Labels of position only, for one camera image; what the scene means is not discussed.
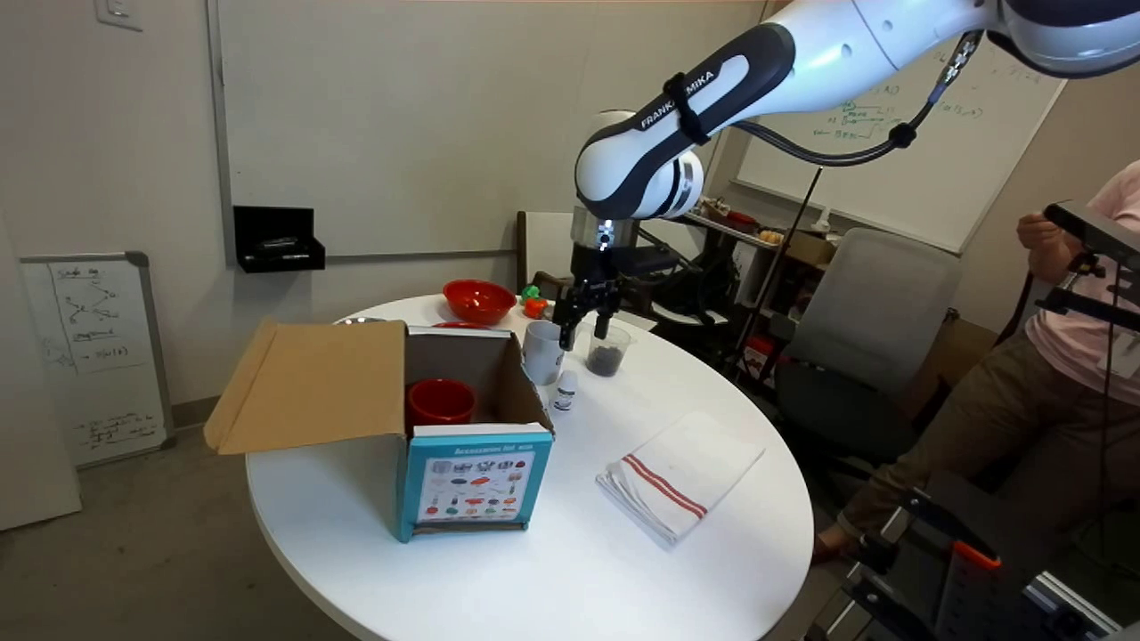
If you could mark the red cup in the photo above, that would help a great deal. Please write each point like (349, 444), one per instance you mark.
(441, 399)

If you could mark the cluttered dark shelf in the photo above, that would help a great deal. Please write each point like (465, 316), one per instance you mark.
(759, 252)

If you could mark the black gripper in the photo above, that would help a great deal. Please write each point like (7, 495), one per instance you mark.
(595, 273)

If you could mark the black orange bar clamp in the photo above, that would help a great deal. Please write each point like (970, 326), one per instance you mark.
(979, 554)

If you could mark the blue cardboard box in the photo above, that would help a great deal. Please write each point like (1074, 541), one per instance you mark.
(476, 474)

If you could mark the small green toy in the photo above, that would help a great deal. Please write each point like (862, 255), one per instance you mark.
(527, 288)

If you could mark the silver aluminium rail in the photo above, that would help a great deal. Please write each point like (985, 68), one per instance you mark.
(1069, 605)

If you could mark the small leaning whiteboard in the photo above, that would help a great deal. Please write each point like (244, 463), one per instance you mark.
(94, 358)

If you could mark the empty red bowl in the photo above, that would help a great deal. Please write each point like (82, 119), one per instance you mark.
(478, 304)

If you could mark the small orange toy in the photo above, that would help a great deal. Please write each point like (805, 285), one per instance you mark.
(535, 307)

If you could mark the whiteboard with green writing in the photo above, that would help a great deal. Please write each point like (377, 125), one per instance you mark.
(948, 166)

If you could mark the black box on wall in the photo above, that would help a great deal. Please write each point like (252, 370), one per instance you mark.
(279, 237)

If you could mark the white towel with red stripes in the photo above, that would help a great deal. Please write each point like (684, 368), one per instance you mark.
(681, 474)

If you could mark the grey office chair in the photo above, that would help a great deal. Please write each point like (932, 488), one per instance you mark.
(873, 307)

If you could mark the white wall switch plate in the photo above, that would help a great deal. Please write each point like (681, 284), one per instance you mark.
(120, 12)

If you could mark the white mug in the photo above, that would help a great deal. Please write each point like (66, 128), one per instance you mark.
(542, 353)

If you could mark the white shaker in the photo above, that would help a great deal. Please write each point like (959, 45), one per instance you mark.
(565, 392)

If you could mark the person's hand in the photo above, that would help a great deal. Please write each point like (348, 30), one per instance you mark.
(1048, 252)

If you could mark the clear measuring cup with beans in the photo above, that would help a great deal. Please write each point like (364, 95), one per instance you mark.
(608, 358)

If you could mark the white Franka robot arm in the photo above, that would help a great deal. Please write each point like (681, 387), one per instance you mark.
(735, 72)

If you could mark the seated person in pink shirt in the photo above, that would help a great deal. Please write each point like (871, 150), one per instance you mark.
(1069, 392)

